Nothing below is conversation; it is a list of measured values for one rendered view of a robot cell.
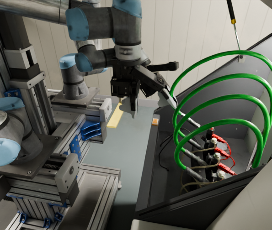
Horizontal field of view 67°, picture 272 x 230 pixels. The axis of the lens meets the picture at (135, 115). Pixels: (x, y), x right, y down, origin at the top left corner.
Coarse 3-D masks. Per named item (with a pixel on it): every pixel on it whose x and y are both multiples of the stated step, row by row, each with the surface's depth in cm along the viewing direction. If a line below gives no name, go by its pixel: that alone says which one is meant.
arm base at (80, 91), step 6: (66, 84) 114; (72, 84) 113; (78, 84) 114; (84, 84) 118; (66, 90) 115; (72, 90) 114; (78, 90) 116; (84, 90) 118; (66, 96) 116; (72, 96) 115; (78, 96) 116; (84, 96) 118
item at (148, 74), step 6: (138, 66) 61; (132, 72) 60; (138, 72) 60; (144, 72) 61; (150, 72) 63; (138, 78) 61; (144, 78) 61; (150, 78) 61; (156, 78) 63; (150, 84) 62; (156, 84) 62; (162, 84) 62; (156, 90) 63
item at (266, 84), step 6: (216, 78) 63; (222, 78) 62; (228, 78) 62; (252, 78) 61; (258, 78) 60; (204, 84) 64; (210, 84) 64; (264, 84) 61; (198, 90) 65; (270, 90) 62; (186, 96) 68; (270, 96) 63; (180, 102) 70; (270, 102) 64; (180, 108) 70; (270, 108) 65; (174, 114) 72; (270, 114) 66; (174, 120) 73; (270, 120) 67; (174, 126) 75; (270, 126) 68; (180, 132) 76; (192, 144) 78; (198, 144) 78
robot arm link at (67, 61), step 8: (64, 56) 111; (72, 56) 110; (64, 64) 107; (72, 64) 107; (64, 72) 109; (72, 72) 109; (80, 72) 112; (64, 80) 113; (72, 80) 112; (80, 80) 114
